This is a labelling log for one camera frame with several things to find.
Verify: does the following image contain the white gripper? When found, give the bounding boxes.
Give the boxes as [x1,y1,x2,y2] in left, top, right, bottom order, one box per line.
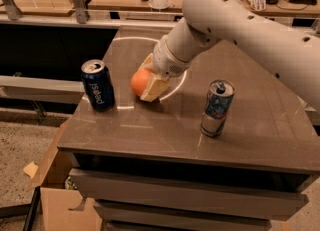
[138,35,190,102]

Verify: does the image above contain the orange fruit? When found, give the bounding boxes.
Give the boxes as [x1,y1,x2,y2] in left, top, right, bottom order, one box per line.
[130,69,153,97]

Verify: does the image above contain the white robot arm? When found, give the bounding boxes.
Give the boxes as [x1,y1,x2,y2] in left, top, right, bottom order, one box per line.
[140,0,320,111]

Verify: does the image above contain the blue pepsi can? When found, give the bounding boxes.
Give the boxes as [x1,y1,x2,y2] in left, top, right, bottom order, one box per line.
[81,59,115,111]

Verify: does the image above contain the silver blue energy drink can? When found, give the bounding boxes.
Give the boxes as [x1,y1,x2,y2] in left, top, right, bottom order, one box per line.
[200,79,235,137]

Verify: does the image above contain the white face mask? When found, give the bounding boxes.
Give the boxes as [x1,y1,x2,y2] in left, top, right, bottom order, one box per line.
[148,0,171,10]

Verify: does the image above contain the grey drawer cabinet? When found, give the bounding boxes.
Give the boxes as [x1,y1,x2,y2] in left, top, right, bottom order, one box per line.
[58,28,320,231]

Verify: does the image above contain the white printed small box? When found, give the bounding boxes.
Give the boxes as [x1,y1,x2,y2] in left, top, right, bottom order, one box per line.
[248,0,266,11]

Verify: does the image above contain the brown cardboard box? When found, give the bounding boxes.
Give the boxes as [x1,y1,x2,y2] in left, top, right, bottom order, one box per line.
[27,119,102,231]

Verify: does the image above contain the metal bracket post middle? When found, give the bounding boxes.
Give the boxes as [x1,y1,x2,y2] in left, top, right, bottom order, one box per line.
[72,0,89,24]

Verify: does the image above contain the metal bracket post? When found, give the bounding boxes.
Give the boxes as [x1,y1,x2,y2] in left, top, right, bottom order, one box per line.
[72,0,89,24]
[2,0,22,20]

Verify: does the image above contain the metal bracket post left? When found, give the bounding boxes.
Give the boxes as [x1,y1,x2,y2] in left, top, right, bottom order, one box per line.
[2,0,22,20]

